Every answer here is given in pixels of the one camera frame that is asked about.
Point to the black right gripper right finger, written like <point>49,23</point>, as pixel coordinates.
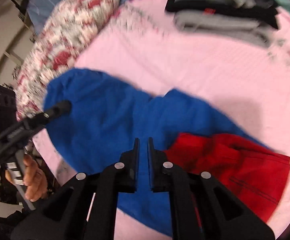
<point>200,206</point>

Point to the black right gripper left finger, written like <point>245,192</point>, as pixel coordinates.
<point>85,207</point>

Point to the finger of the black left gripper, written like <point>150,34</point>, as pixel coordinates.
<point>40,120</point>

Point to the person's left hand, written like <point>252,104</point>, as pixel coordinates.
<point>34,179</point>

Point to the red white floral pillow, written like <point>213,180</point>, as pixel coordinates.
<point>70,28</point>

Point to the pink floral bed sheet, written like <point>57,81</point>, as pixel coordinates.
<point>251,85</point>

